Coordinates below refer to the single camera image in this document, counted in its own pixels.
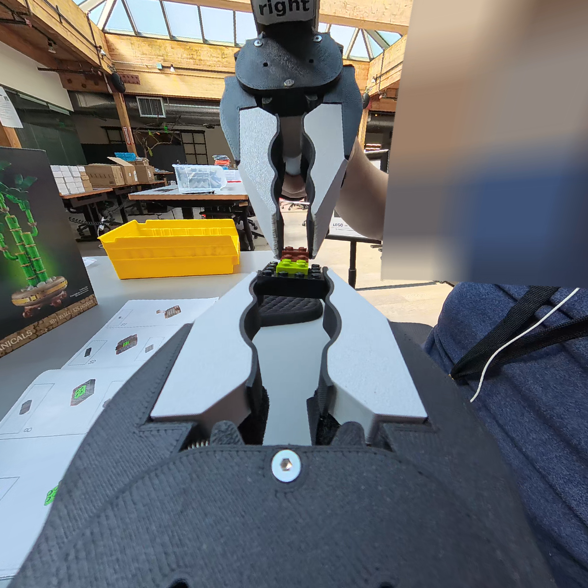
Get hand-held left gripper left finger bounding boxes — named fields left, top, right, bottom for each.
left=150, top=271, right=263, bottom=423

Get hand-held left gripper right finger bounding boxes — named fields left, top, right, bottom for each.
left=321, top=266, right=430, bottom=444

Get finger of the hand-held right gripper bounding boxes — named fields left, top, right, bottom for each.
left=238, top=105, right=284, bottom=259
left=303, top=101, right=348, bottom=258

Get black toy brick plate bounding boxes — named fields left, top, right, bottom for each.
left=256, top=263, right=331, bottom=299

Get person's right forearm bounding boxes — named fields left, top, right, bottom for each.
left=341, top=137, right=390, bottom=240

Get grey desk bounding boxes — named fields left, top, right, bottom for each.
left=0, top=250, right=338, bottom=447

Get person's right hand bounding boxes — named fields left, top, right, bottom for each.
left=281, top=171, right=309, bottom=199

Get black chair armrest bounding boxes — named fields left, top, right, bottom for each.
left=394, top=322, right=434, bottom=344

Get clear plastic bin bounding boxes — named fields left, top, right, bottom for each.
left=173, top=163, right=227, bottom=194

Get grey table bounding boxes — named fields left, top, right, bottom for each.
left=129, top=177, right=258, bottom=251

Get sign stand with marker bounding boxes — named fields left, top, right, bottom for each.
left=324, top=209, right=383, bottom=289

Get white instruction booklet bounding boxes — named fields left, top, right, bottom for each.
left=0, top=298, right=220, bottom=588

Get black quilted pad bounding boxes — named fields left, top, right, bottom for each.
left=258, top=296, right=323, bottom=328

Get yellow plastic bin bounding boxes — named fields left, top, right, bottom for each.
left=98, top=219, right=241, bottom=280

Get open cardboard box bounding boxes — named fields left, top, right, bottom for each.
left=108, top=156, right=154, bottom=184

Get wood-edged table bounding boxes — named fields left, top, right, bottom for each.
left=59, top=181, right=168, bottom=242

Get person's blue shirt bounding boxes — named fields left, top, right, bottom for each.
left=425, top=281, right=588, bottom=588

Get stack of white boxes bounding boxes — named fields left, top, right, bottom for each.
left=51, top=164, right=92, bottom=195

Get black toy set box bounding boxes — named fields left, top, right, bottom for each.
left=0, top=147, right=98, bottom=358

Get white paper notice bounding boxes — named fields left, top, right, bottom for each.
left=0, top=86, right=24, bottom=129

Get black strap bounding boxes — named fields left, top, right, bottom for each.
left=450, top=286, right=588, bottom=379

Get white cord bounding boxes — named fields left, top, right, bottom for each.
left=469, top=288, right=580, bottom=403

